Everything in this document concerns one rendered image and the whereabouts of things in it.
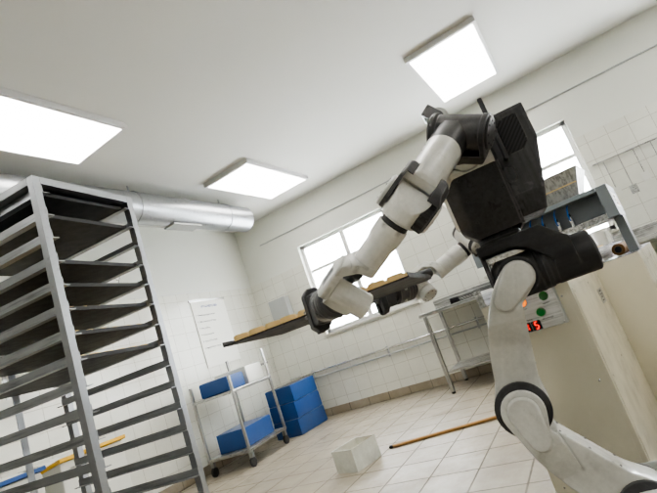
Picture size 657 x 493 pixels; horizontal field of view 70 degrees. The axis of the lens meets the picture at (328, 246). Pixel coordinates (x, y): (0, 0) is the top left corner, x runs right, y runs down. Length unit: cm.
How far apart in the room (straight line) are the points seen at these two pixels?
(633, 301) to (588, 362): 71
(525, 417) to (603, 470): 22
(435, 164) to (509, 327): 51
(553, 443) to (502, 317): 33
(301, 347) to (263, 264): 136
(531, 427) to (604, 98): 487
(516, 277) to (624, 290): 127
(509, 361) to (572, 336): 56
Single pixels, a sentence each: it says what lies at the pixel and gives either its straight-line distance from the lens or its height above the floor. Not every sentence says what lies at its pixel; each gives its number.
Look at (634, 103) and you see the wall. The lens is 591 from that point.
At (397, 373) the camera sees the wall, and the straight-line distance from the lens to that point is 624.
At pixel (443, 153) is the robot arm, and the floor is 122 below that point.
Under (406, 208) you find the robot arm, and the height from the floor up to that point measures 111.
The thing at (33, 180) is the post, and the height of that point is 180.
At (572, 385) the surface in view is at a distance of 195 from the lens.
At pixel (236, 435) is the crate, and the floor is 33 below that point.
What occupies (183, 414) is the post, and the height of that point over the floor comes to 83.
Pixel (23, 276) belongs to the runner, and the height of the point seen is 149.
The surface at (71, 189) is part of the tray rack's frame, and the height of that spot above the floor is 179.
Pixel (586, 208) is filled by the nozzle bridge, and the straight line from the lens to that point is 264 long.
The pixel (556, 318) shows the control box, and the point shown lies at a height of 72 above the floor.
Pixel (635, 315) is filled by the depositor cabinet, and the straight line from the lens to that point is 257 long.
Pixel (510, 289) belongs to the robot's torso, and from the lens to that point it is 133.
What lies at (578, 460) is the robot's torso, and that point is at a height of 42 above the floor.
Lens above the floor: 90
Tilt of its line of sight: 11 degrees up
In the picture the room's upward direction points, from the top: 19 degrees counter-clockwise
